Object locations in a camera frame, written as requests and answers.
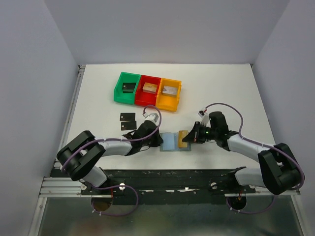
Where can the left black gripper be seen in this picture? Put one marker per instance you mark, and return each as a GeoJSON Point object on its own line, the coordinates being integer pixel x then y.
{"type": "Point", "coordinates": [154, 137]}

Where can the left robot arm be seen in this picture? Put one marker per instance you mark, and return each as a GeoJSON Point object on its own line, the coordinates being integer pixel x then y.
{"type": "Point", "coordinates": [79, 157]}

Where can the gold VIP card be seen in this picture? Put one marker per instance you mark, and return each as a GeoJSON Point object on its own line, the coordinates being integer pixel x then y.
{"type": "Point", "coordinates": [181, 135]}

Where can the black credit card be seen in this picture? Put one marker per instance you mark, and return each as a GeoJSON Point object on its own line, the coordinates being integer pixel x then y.
{"type": "Point", "coordinates": [127, 116]}

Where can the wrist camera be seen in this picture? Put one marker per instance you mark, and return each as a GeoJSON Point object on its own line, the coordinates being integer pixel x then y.
{"type": "Point", "coordinates": [204, 117]}
{"type": "Point", "coordinates": [152, 117]}

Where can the black card stack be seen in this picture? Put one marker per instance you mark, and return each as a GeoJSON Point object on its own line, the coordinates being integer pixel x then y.
{"type": "Point", "coordinates": [128, 87]}

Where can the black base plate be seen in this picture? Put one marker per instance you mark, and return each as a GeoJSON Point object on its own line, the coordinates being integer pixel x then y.
{"type": "Point", "coordinates": [168, 187]}

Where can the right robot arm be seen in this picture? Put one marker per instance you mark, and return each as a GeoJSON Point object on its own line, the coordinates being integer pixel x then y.
{"type": "Point", "coordinates": [277, 170]}

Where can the silver card stack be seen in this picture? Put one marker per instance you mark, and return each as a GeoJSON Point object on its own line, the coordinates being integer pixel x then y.
{"type": "Point", "coordinates": [170, 91]}

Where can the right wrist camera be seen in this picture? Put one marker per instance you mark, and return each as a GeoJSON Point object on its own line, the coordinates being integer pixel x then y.
{"type": "Point", "coordinates": [204, 117]}

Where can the sage green card holder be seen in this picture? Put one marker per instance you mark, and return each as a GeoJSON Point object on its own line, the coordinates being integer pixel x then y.
{"type": "Point", "coordinates": [170, 143]}

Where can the aluminium frame rail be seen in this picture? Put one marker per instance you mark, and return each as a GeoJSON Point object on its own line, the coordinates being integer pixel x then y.
{"type": "Point", "coordinates": [61, 187]}

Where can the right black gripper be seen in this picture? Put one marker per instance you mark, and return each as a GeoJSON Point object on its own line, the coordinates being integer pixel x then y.
{"type": "Point", "coordinates": [196, 132]}

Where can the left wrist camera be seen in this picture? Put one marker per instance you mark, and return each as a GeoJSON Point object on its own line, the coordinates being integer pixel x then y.
{"type": "Point", "coordinates": [152, 117]}

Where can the red plastic bin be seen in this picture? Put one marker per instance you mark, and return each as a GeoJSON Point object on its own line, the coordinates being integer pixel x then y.
{"type": "Point", "coordinates": [143, 98]}

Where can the green plastic bin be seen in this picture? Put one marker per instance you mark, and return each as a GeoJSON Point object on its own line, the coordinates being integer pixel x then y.
{"type": "Point", "coordinates": [126, 98]}

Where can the tan card stack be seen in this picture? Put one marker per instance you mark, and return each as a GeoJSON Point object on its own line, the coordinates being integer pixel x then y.
{"type": "Point", "coordinates": [149, 88]}

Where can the yellow plastic bin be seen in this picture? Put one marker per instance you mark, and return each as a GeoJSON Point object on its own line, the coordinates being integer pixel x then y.
{"type": "Point", "coordinates": [165, 102]}

